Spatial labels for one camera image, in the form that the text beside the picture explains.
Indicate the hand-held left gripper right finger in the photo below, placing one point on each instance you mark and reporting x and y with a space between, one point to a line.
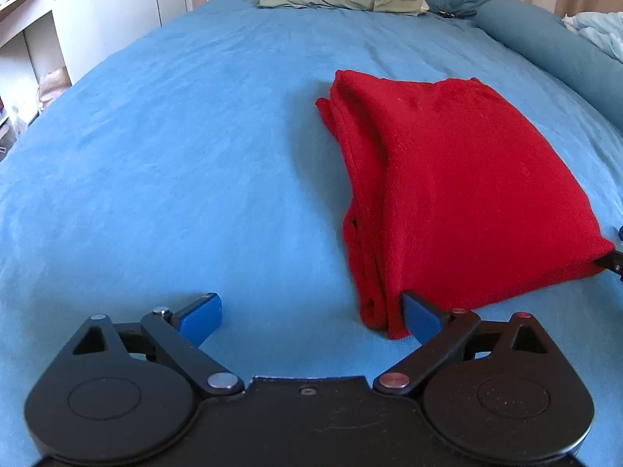
423 321

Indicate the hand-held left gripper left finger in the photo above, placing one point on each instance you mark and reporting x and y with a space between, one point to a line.
202 321

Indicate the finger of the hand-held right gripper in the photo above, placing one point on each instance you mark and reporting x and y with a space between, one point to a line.
612 263

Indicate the red towel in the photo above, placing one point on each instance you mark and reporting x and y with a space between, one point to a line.
462 194

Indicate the bed with blue sheet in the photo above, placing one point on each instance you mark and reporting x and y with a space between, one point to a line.
170 165

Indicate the teal bolster pillow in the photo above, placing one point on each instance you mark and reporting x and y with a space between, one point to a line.
550 44

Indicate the pale blue blanket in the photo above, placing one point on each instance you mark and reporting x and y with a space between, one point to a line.
598 34

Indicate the beige bag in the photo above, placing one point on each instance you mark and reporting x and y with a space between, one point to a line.
52 88

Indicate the small dark hair clip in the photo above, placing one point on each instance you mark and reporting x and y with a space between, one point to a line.
445 13

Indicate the white wardrobe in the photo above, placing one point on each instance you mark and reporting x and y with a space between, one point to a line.
136 0

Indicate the white shelf desk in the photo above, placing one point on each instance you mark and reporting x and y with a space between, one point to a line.
39 24

